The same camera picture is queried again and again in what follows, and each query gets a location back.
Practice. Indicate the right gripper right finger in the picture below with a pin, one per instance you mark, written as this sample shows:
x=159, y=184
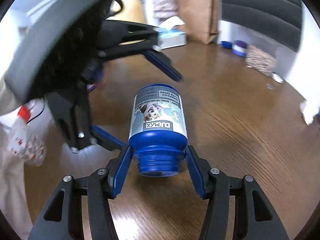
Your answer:
x=255, y=217

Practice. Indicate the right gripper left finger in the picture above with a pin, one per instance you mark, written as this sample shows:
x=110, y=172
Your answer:
x=61, y=217

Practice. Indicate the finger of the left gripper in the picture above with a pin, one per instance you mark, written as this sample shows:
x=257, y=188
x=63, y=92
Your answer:
x=71, y=112
x=123, y=38

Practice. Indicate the clear plastic cup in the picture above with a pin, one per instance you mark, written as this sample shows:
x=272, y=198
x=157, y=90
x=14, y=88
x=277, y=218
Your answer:
x=22, y=143

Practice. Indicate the blue supplement bottle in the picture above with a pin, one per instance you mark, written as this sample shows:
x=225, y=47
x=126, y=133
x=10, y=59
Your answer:
x=158, y=133

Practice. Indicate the yellow thermos jug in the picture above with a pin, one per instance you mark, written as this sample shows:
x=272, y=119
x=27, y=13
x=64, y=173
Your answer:
x=133, y=11

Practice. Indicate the blue tissue box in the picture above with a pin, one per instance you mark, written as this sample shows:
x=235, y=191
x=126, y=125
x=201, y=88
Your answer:
x=169, y=34

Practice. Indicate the brown paper bag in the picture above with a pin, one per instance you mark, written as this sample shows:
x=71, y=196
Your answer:
x=200, y=19

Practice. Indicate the blue bottle cap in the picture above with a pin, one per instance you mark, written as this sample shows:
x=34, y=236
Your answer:
x=226, y=44

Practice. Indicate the small purple white jar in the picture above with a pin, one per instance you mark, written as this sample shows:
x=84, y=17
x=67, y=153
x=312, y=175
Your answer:
x=239, y=48

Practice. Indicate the clear jar of grains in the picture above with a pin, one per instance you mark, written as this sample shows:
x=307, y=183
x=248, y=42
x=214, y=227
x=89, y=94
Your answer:
x=262, y=55

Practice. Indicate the black paper bag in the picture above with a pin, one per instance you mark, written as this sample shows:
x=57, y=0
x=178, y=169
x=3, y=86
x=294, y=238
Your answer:
x=280, y=20

